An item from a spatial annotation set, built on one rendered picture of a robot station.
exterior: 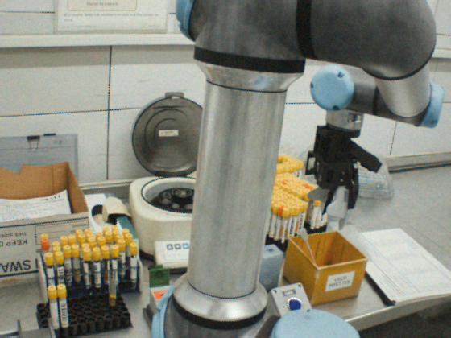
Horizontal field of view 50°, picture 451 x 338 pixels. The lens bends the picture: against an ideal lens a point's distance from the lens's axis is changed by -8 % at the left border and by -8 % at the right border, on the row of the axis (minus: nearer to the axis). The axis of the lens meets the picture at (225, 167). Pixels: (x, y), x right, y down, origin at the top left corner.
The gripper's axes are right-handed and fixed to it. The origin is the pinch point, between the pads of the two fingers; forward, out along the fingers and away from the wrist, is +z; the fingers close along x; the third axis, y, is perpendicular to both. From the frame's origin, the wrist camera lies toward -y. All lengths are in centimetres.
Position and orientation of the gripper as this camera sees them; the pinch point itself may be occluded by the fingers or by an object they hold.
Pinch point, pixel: (335, 216)
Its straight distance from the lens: 109.7
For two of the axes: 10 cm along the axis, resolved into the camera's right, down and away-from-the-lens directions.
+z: -0.9, 9.2, 3.7
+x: 3.7, 3.8, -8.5
